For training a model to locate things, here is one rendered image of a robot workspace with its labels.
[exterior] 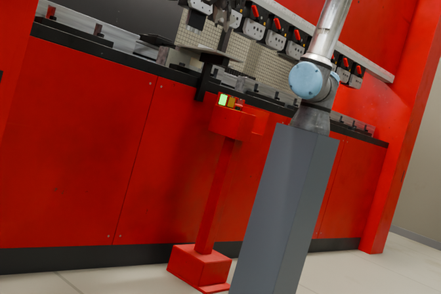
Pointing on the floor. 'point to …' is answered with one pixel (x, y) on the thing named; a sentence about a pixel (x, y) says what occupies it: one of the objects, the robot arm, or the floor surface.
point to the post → (224, 40)
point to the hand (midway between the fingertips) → (219, 27)
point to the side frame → (398, 107)
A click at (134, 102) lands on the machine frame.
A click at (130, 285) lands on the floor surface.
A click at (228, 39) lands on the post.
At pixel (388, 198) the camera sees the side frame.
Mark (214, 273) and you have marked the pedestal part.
